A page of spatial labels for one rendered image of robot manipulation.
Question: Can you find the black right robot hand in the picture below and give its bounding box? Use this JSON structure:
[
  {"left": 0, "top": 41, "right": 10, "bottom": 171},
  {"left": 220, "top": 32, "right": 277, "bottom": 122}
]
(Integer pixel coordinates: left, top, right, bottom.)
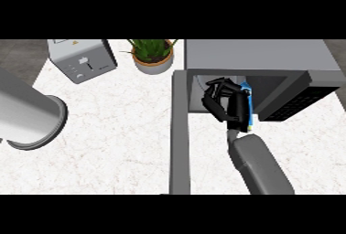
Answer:
[{"left": 200, "top": 77, "right": 254, "bottom": 133}]

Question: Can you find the blue and white milk carton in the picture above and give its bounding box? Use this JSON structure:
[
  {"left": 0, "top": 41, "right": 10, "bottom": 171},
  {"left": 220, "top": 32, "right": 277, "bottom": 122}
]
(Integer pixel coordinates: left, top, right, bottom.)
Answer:
[{"left": 239, "top": 80, "right": 256, "bottom": 132}]

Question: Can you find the grey microwave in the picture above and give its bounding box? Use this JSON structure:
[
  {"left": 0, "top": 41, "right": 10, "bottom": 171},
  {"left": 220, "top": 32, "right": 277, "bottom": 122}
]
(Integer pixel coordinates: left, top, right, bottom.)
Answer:
[{"left": 184, "top": 39, "right": 346, "bottom": 122}]

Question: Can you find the grey microwave door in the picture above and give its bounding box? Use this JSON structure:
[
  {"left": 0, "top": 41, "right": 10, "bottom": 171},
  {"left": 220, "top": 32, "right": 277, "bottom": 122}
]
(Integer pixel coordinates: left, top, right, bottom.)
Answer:
[{"left": 168, "top": 69, "right": 193, "bottom": 196}]

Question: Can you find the potted green plant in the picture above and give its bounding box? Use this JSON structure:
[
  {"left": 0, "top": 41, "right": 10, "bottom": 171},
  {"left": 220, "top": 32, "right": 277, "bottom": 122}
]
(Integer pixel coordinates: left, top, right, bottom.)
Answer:
[{"left": 119, "top": 39, "right": 181, "bottom": 76}]

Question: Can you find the silver toaster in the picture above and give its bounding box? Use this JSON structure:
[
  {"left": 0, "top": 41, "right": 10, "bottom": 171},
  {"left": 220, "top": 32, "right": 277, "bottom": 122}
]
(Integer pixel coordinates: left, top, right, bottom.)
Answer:
[{"left": 47, "top": 39, "right": 119, "bottom": 85}]

